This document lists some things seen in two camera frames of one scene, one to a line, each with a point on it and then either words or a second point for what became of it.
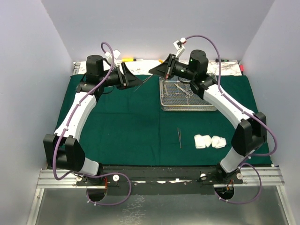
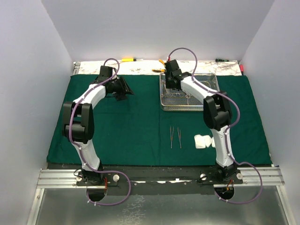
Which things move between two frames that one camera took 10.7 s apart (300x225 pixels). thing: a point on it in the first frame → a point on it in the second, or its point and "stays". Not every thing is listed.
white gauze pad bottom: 199,141 stays
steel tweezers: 144,80 → 171,136
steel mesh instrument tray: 177,95 stays
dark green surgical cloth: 128,126 stays
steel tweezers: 179,133 stays
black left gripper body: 122,84 → 118,87
